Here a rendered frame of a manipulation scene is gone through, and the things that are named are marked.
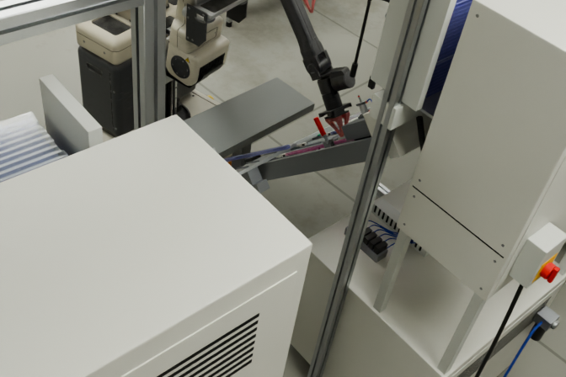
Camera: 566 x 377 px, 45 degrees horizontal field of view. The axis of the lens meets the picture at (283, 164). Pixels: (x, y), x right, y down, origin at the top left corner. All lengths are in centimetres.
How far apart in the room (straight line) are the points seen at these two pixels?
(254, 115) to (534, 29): 162
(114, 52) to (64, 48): 145
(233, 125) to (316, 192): 79
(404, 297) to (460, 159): 73
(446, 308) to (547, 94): 102
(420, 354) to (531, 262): 56
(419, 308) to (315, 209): 121
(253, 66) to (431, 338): 245
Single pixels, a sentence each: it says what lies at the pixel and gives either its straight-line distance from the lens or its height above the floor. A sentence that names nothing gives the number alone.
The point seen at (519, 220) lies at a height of 129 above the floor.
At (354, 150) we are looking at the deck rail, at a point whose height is 113.
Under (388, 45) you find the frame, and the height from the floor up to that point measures 151.
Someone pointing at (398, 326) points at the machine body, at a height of 62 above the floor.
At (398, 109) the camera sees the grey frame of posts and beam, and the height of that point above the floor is 138.
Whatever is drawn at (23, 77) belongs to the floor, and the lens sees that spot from 415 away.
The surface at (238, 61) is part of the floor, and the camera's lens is 429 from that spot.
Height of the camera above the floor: 239
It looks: 42 degrees down
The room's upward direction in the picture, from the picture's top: 9 degrees clockwise
